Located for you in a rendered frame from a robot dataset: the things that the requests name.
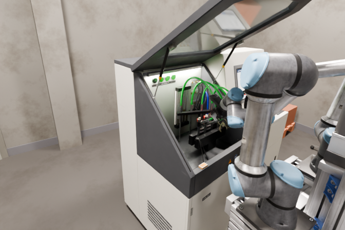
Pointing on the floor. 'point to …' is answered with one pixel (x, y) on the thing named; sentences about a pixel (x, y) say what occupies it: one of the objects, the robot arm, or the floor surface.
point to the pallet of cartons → (289, 118)
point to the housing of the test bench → (128, 130)
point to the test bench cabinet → (160, 201)
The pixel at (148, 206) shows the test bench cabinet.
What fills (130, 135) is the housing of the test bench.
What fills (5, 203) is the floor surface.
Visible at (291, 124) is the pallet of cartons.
